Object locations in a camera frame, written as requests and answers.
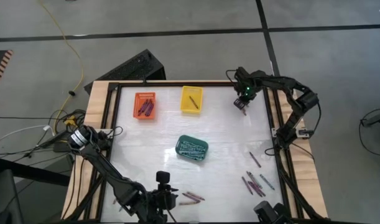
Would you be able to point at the grey metal bracket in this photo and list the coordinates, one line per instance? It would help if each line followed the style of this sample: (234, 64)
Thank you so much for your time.
(276, 132)

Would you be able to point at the black floor beam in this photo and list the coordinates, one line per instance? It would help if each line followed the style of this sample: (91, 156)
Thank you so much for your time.
(31, 174)

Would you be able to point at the black rounded device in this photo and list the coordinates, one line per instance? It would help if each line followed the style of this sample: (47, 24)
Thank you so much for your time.
(264, 211)

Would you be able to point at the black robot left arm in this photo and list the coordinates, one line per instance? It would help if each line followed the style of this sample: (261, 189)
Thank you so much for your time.
(105, 174)

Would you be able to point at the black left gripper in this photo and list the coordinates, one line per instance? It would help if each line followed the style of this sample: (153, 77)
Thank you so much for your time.
(160, 202)

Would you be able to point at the teal plastic bin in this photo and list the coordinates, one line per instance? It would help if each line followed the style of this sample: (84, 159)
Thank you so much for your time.
(192, 138)

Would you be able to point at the black power box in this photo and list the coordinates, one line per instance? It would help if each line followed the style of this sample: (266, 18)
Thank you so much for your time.
(63, 147)

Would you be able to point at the orange plastic basket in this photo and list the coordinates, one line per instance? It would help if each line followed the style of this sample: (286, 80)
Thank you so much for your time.
(145, 95)

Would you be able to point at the black foam case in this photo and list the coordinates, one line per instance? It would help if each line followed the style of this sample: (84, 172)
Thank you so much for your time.
(130, 68)

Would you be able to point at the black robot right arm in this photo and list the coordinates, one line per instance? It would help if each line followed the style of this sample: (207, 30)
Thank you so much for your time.
(301, 102)

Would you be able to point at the yellow plastic basket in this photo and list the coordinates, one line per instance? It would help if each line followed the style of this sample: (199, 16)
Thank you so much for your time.
(185, 93)

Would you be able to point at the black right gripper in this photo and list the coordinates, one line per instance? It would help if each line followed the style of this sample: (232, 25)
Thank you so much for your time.
(245, 90)

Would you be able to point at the yellow plug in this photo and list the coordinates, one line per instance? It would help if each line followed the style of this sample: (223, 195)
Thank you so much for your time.
(70, 120)

